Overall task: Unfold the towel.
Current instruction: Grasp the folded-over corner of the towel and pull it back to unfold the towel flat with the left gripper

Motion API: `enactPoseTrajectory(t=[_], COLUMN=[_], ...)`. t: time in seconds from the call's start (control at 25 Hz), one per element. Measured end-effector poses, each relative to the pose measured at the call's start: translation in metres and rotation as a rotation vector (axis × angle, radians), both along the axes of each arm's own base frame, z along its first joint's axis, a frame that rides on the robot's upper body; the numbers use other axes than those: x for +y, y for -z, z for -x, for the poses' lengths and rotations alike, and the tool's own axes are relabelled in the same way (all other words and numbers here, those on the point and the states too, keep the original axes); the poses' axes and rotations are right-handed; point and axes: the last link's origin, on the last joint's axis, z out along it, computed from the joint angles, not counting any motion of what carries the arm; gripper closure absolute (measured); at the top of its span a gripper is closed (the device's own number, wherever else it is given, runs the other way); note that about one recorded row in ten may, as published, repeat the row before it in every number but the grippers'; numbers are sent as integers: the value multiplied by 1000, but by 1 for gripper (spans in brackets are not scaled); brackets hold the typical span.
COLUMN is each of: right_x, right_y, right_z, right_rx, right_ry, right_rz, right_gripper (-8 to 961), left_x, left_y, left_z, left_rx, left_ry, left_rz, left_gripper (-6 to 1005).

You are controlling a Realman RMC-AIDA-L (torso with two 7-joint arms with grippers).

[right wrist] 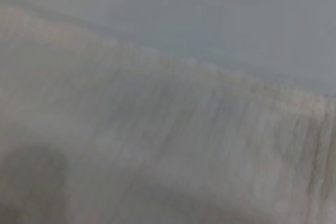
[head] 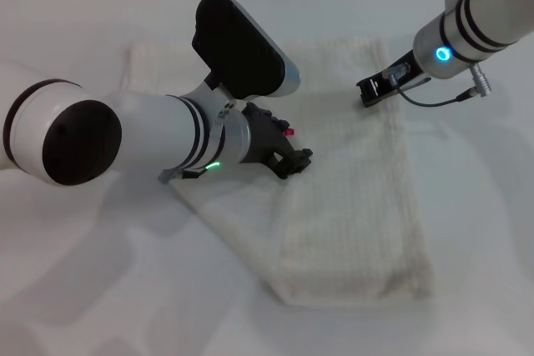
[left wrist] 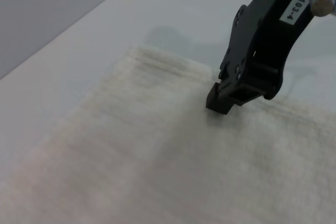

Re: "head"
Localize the grey right arm cable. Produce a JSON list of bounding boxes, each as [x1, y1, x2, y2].
[[394, 76, 494, 108]]

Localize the clear network plug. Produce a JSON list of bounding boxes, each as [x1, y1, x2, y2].
[[384, 62, 413, 81]]

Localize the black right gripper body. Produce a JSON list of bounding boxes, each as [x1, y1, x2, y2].
[[374, 49, 421, 101]]

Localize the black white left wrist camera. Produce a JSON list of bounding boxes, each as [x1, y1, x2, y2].
[[182, 0, 302, 124]]

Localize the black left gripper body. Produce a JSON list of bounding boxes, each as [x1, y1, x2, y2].
[[239, 101, 300, 164]]

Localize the white ribbed towel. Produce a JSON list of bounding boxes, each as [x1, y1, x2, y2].
[[124, 37, 436, 308]]

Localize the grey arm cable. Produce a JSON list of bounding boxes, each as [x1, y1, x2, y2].
[[157, 161, 223, 184], [394, 76, 494, 108]]

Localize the silver round cable connector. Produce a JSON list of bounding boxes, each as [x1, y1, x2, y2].
[[467, 61, 494, 93]]

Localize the grey left arm cable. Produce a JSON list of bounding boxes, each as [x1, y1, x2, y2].
[[157, 161, 223, 184]]

